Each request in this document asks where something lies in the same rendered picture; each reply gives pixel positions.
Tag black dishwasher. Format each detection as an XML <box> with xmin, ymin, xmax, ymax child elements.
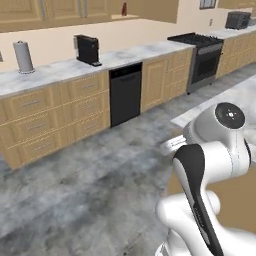
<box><xmin>108</xmin><ymin>61</ymin><xmax>144</xmax><ymax>128</ymax></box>

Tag white paper towel roll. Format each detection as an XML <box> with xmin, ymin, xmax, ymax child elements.
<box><xmin>12</xmin><ymin>40</ymin><xmax>36</xmax><ymax>75</ymax></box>

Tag wooden wall cupboards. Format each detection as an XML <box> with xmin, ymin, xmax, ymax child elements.
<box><xmin>0</xmin><ymin>0</ymin><xmax>113</xmax><ymax>34</ymax></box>

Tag wooden cupboards beside stove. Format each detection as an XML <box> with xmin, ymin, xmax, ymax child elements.
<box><xmin>215</xmin><ymin>31</ymin><xmax>256</xmax><ymax>80</ymax></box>

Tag dark framed window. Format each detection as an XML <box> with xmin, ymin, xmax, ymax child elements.
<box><xmin>198</xmin><ymin>0</ymin><xmax>218</xmax><ymax>10</ymax></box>

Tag black stove with oven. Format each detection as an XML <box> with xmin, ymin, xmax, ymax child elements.
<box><xmin>167</xmin><ymin>32</ymin><xmax>225</xmax><ymax>95</ymax></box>

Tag wooden drawer cupboard run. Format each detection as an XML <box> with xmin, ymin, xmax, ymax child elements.
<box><xmin>0</xmin><ymin>69</ymin><xmax>111</xmax><ymax>171</ymax></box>

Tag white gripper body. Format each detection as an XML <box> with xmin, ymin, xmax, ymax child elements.
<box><xmin>159</xmin><ymin>135</ymin><xmax>188</xmax><ymax>158</ymax></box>

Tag wooden door and drawer cupboards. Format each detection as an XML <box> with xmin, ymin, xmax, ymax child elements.
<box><xmin>140</xmin><ymin>48</ymin><xmax>196</xmax><ymax>114</ymax></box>

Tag black coffee machine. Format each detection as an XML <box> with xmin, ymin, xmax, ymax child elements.
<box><xmin>73</xmin><ymin>34</ymin><xmax>103</xmax><ymax>67</ymax></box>

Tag plain wooden wall cupboard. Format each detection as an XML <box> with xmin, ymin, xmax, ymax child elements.
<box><xmin>127</xmin><ymin>0</ymin><xmax>181</xmax><ymax>25</ymax></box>

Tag black toaster oven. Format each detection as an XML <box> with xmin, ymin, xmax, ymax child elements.
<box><xmin>224</xmin><ymin>10</ymin><xmax>252</xmax><ymax>31</ymax></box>

